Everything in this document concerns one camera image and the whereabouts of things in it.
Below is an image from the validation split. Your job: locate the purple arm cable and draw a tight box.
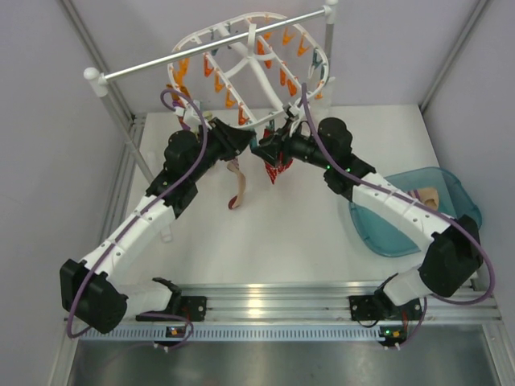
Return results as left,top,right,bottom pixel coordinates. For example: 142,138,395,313
66,87,209,339
298,82,496,347

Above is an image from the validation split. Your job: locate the aluminium rail base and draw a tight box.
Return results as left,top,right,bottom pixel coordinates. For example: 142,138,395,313
80,281,501,347

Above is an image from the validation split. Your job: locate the striped pink purple sock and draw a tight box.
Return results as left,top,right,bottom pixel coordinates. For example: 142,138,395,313
226,158,246,210

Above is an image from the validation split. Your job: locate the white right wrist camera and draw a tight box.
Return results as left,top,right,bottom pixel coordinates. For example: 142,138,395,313
283,103,304,121

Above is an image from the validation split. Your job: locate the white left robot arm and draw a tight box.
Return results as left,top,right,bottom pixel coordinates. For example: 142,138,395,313
60,118,255,334

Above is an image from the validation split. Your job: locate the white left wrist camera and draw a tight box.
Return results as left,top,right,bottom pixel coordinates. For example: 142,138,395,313
173,104,201,128

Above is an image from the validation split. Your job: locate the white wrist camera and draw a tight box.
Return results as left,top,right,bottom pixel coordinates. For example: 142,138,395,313
173,104,201,128
283,103,304,121

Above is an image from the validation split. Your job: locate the maroon sock pair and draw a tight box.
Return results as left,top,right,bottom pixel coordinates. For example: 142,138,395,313
171,93,201,135

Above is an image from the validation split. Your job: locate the red patterned sock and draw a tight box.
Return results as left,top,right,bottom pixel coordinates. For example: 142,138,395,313
264,159,293,185

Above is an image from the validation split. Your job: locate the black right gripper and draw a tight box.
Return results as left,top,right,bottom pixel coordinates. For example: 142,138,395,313
253,117,334,170

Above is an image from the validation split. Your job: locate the teal plastic basin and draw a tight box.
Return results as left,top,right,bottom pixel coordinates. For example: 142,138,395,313
348,167,483,257

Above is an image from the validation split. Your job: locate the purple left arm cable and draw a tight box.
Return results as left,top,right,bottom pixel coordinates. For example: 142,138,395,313
66,87,209,339

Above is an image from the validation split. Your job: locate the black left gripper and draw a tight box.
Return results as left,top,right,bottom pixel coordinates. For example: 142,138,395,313
187,117,255,182

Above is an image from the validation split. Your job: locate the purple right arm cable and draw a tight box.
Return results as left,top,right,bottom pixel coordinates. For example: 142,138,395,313
298,82,496,347

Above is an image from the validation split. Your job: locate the white metal drying rack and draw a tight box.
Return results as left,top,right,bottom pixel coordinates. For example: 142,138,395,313
83,0,343,244

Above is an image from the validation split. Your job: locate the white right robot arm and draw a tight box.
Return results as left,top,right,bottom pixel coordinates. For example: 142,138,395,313
252,117,484,319

